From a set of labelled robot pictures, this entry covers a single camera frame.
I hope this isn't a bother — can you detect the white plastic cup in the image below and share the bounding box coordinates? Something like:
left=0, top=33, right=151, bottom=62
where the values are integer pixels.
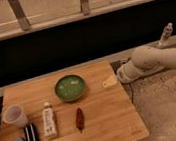
left=2, top=104, right=29, bottom=128

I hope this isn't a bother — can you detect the white tube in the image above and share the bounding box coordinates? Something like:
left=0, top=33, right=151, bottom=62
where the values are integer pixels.
left=42, top=102, right=58, bottom=139

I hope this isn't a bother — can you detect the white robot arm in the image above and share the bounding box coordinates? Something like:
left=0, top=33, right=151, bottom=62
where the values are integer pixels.
left=103, top=45, right=176, bottom=87

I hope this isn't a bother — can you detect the small bottle on ledge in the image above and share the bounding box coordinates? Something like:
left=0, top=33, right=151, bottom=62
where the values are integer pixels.
left=158, top=23, right=173, bottom=47

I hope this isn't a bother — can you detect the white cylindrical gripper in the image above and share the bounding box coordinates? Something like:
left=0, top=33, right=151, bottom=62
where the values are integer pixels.
left=103, top=61, right=141, bottom=87

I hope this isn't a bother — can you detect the wooden board table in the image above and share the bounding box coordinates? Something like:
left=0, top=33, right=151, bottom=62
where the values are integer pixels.
left=0, top=61, right=149, bottom=141

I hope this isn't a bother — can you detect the black white striped sponge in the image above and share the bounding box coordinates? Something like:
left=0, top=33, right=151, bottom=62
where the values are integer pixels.
left=23, top=123, right=39, bottom=141

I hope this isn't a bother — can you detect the green bowl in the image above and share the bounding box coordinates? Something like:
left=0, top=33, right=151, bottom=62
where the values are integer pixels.
left=54, top=74, right=86, bottom=102

